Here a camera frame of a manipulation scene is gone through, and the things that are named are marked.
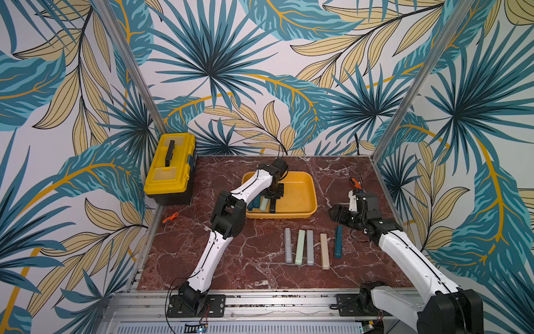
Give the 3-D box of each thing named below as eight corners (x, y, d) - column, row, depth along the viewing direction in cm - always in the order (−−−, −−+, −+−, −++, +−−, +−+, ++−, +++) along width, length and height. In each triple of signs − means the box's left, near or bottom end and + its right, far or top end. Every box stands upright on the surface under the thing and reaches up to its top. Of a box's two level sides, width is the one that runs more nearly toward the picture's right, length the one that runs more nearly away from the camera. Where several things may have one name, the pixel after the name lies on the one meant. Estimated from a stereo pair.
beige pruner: (321, 269, 83) (323, 267, 81) (320, 235, 92) (321, 232, 90) (328, 270, 83) (329, 268, 81) (325, 235, 92) (327, 233, 90)
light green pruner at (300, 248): (294, 264, 84) (295, 262, 82) (298, 231, 93) (299, 229, 91) (301, 265, 84) (302, 263, 82) (304, 233, 93) (305, 230, 90)
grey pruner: (285, 263, 85) (285, 261, 82) (284, 230, 93) (285, 227, 91) (291, 263, 85) (292, 261, 82) (290, 230, 93) (290, 227, 91)
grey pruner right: (306, 265, 84) (307, 263, 82) (306, 232, 93) (307, 229, 91) (312, 266, 84) (314, 264, 82) (312, 232, 93) (313, 230, 91)
